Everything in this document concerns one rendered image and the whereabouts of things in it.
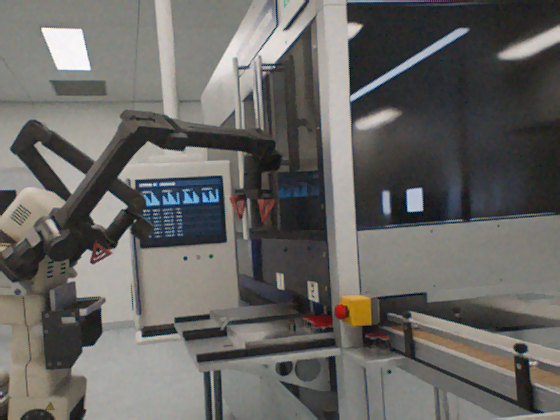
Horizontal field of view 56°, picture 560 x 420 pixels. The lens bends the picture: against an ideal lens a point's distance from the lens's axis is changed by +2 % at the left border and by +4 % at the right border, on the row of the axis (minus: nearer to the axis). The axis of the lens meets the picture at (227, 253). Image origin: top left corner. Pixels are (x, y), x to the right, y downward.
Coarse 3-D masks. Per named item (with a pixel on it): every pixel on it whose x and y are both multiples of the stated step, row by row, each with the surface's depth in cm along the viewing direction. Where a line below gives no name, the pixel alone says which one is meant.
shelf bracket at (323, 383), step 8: (296, 360) 151; (320, 360) 152; (232, 368) 147; (240, 368) 148; (248, 368) 148; (256, 368) 149; (272, 368) 150; (328, 368) 152; (264, 376) 149; (272, 376) 150; (280, 376) 150; (288, 376) 151; (296, 376) 151; (320, 376) 153; (328, 376) 152; (296, 384) 151; (304, 384) 152; (312, 384) 152; (320, 384) 153; (328, 384) 153
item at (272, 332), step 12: (240, 324) 169; (252, 324) 169; (264, 324) 170; (276, 324) 171; (288, 324) 172; (300, 324) 173; (228, 336) 166; (240, 336) 166; (252, 336) 164; (264, 336) 163; (276, 336) 162; (288, 336) 161; (300, 336) 146; (312, 336) 146; (324, 336) 147
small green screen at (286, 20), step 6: (282, 0) 164; (288, 0) 159; (294, 0) 154; (300, 0) 149; (306, 0) 146; (282, 6) 165; (288, 6) 159; (294, 6) 154; (300, 6) 150; (282, 12) 165; (288, 12) 160; (294, 12) 155; (282, 18) 165; (288, 18) 160; (282, 24) 166; (288, 24) 162; (282, 30) 166
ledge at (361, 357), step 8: (344, 352) 140; (352, 352) 138; (360, 352) 137; (368, 352) 137; (392, 352) 135; (352, 360) 136; (360, 360) 131; (368, 360) 129; (376, 360) 129; (384, 360) 129; (392, 360) 130; (400, 360) 130; (368, 368) 128
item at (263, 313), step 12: (216, 312) 201; (228, 312) 202; (240, 312) 203; (252, 312) 204; (264, 312) 205; (276, 312) 205; (288, 312) 203; (312, 312) 182; (216, 324) 187; (228, 324) 176
